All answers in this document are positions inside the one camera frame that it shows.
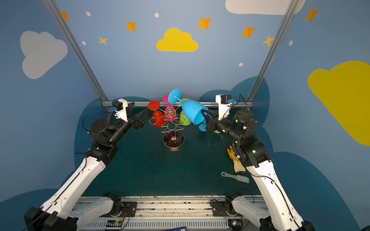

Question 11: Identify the green wine glass back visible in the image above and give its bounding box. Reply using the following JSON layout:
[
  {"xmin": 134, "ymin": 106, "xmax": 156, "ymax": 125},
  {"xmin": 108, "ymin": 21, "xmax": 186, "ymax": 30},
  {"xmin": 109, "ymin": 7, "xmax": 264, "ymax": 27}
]
[{"xmin": 179, "ymin": 102, "xmax": 191, "ymax": 126}]

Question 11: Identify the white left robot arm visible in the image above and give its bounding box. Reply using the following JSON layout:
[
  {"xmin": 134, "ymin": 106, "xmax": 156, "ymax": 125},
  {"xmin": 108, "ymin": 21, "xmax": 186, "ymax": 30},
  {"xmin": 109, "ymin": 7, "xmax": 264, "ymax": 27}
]
[{"xmin": 24, "ymin": 99, "xmax": 149, "ymax": 231}]

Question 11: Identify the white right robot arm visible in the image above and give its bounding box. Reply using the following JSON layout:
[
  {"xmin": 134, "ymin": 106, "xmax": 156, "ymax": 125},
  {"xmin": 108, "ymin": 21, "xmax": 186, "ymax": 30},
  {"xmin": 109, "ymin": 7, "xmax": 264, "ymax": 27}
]
[{"xmin": 201, "ymin": 107, "xmax": 314, "ymax": 231}]

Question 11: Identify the yellow black work glove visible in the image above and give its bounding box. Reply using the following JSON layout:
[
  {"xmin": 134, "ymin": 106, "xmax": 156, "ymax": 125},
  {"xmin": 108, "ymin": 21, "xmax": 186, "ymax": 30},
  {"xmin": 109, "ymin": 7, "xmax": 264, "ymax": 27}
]
[{"xmin": 227, "ymin": 146, "xmax": 246, "ymax": 174}]

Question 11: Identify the aluminium frame right post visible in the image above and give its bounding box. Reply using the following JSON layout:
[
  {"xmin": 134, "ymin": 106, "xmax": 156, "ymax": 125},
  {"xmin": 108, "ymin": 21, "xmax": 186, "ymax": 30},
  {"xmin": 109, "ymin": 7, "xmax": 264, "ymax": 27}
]
[{"xmin": 247, "ymin": 0, "xmax": 300, "ymax": 104}]

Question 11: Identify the blue wine glass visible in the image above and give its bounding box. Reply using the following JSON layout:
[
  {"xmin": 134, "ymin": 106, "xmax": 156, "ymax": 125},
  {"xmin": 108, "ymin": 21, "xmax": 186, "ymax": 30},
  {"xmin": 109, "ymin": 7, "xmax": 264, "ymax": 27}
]
[
  {"xmin": 168, "ymin": 89, "xmax": 208, "ymax": 125},
  {"xmin": 198, "ymin": 123, "xmax": 207, "ymax": 132}
]

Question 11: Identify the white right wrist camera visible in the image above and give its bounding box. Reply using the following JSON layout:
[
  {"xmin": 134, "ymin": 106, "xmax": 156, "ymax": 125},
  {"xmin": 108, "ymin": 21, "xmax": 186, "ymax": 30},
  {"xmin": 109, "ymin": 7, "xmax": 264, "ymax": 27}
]
[{"xmin": 215, "ymin": 94, "xmax": 235, "ymax": 121}]

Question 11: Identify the aluminium frame left post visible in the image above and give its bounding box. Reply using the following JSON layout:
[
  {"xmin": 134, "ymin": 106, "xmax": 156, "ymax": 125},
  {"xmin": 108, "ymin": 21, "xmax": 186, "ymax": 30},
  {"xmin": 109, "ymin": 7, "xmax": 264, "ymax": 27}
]
[{"xmin": 43, "ymin": 0, "xmax": 112, "ymax": 108}]

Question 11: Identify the aluminium frame back rail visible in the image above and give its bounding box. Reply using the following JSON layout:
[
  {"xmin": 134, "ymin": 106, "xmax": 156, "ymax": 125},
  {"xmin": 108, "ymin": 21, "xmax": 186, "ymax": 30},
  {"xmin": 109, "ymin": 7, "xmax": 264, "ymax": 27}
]
[{"xmin": 101, "ymin": 101, "xmax": 253, "ymax": 107}]

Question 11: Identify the red wine glass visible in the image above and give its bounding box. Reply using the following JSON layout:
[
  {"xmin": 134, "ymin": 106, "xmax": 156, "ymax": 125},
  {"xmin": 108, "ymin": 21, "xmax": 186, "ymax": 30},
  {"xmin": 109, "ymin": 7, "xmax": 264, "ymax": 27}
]
[{"xmin": 147, "ymin": 101, "xmax": 166, "ymax": 127}]

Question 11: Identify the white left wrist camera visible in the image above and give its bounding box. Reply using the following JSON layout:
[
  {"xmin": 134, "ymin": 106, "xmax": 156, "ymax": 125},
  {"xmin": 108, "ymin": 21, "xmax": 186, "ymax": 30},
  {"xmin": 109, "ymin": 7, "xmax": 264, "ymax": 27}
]
[{"xmin": 111, "ymin": 98, "xmax": 128, "ymax": 122}]

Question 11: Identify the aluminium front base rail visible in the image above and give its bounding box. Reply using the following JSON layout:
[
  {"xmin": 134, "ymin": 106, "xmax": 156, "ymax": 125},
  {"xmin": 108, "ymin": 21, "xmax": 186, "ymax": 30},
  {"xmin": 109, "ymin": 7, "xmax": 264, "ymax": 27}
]
[{"xmin": 81, "ymin": 195, "xmax": 271, "ymax": 231}]

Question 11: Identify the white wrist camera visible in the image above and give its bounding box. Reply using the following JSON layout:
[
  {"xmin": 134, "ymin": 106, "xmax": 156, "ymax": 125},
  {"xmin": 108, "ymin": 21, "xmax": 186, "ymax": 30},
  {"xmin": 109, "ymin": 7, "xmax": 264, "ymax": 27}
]
[
  {"xmin": 111, "ymin": 98, "xmax": 128, "ymax": 122},
  {"xmin": 215, "ymin": 94, "xmax": 235, "ymax": 121}
]

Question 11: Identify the grey cleaning brush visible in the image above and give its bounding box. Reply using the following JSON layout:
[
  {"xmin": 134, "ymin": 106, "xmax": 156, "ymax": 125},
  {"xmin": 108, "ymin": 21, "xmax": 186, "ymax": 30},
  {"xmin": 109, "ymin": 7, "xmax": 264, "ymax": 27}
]
[{"xmin": 221, "ymin": 172, "xmax": 250, "ymax": 184}]

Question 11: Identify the aluminium frame post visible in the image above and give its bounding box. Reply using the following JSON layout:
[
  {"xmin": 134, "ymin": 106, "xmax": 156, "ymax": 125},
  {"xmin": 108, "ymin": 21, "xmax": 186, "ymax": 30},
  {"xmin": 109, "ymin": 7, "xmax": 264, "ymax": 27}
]
[
  {"xmin": 43, "ymin": 0, "xmax": 112, "ymax": 108},
  {"xmin": 247, "ymin": 0, "xmax": 300, "ymax": 104}
]

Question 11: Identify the pink wine glass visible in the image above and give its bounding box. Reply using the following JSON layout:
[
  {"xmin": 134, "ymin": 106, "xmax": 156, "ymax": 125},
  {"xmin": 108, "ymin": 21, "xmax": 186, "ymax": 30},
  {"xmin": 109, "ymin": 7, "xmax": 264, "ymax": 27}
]
[{"xmin": 163, "ymin": 95, "xmax": 177, "ymax": 122}]

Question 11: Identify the gold wire glass rack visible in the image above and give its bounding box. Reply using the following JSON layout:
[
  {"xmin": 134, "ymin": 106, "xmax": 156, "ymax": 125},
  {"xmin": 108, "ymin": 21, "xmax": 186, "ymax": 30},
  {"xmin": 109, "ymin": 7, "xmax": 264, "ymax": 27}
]
[{"xmin": 157, "ymin": 106, "xmax": 185, "ymax": 151}]

